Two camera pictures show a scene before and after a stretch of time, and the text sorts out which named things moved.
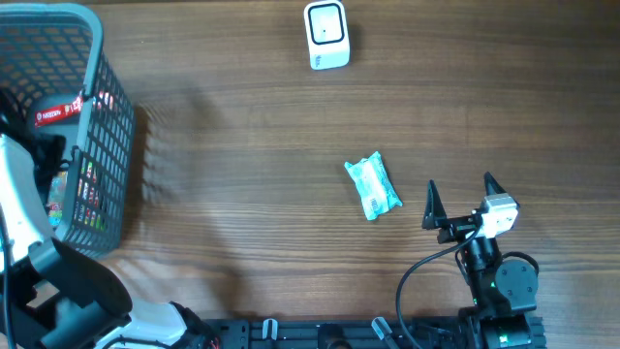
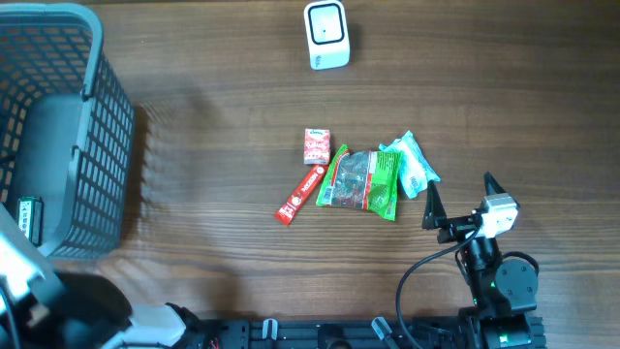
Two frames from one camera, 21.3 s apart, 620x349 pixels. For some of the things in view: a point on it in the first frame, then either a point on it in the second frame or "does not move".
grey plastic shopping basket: (55, 79) does not move
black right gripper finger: (434, 208) does not move
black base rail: (477, 332) does not move
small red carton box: (89, 208) to (317, 146)
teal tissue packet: (375, 185) to (413, 167)
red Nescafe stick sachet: (51, 113) to (303, 188)
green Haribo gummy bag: (57, 196) to (365, 179)
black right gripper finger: (491, 185) does not move
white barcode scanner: (327, 35) does not move
